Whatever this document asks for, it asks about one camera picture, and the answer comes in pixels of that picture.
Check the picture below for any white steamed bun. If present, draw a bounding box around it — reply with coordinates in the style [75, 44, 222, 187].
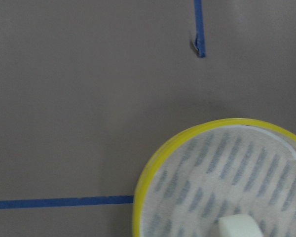
[218, 214, 263, 237]

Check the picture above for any yellow steamer basket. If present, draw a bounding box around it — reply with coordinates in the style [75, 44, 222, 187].
[132, 118, 296, 237]

